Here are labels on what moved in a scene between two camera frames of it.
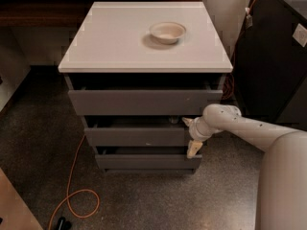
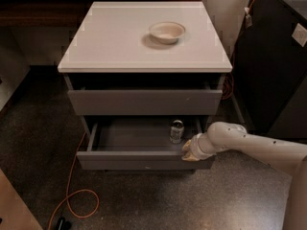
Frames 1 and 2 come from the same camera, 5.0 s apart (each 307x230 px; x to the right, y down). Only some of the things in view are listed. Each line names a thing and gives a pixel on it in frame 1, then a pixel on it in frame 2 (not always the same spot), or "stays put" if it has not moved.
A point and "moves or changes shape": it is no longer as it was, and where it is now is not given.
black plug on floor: x=63 y=224 stays put
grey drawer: x=137 y=136 moves or changes shape
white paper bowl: x=168 y=33 stays put
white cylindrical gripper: x=195 y=131 -> x=196 y=149
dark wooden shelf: x=67 y=11 stays put
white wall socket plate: x=299 y=34 stays put
